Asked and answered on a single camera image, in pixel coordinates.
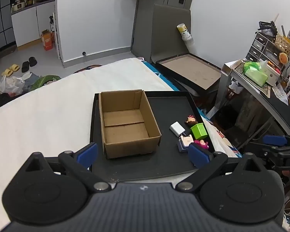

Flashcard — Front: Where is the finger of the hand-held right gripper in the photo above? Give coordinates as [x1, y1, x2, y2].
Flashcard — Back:
[262, 135, 290, 150]

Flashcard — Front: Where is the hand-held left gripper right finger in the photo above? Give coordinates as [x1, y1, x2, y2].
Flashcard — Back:
[175, 143, 266, 194]

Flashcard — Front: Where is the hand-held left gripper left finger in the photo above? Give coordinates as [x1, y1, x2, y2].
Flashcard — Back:
[22, 142, 113, 194]

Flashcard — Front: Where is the pink figurine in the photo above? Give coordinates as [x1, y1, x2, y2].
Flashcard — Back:
[193, 139, 209, 150]

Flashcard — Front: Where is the purple white toy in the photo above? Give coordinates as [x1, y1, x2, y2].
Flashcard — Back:
[177, 134, 194, 153]

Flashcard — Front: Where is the brown cardboard box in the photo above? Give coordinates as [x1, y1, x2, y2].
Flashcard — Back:
[98, 89, 162, 159]

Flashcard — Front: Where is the black tray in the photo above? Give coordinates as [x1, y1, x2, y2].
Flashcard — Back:
[89, 90, 214, 182]

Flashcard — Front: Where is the green cube box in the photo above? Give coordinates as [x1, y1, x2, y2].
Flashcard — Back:
[190, 123, 208, 141]

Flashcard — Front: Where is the white charger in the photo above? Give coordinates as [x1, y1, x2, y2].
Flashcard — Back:
[170, 121, 186, 137]

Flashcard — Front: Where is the brown-haired doll head figurine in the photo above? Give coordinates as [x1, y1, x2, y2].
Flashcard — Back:
[185, 115, 199, 127]

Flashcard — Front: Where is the grey desk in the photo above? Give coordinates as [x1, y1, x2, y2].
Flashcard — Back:
[220, 60, 290, 136]

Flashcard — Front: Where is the printed paper sheet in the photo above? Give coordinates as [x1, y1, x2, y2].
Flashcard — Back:
[272, 84, 289, 105]

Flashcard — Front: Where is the white storage box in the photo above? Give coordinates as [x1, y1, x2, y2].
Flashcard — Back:
[264, 65, 281, 86]

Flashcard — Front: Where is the green tissue pack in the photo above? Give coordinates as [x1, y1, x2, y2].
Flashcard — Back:
[243, 61, 269, 87]

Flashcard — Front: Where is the green cloth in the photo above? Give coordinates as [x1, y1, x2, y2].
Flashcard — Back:
[30, 75, 61, 91]

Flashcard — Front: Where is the large black flat box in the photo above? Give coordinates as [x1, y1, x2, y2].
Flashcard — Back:
[132, 3, 223, 91]

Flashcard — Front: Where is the woven basket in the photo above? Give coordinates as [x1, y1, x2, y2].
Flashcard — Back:
[274, 34, 290, 55]

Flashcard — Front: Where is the clear drawer organizer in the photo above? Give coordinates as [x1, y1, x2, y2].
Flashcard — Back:
[246, 32, 284, 66]

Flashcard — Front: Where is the dark clothes pile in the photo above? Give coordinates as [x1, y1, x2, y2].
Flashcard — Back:
[0, 89, 15, 112]

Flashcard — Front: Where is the white plastic bag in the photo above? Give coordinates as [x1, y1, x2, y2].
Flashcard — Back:
[0, 75, 26, 95]

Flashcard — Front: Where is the orange carton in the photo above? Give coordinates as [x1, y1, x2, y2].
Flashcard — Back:
[40, 29, 55, 51]

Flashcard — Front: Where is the white yellow paper roll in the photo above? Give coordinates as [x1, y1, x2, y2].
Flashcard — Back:
[176, 23, 195, 51]

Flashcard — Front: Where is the white cabinet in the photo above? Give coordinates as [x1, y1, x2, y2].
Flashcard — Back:
[11, 1, 56, 47]

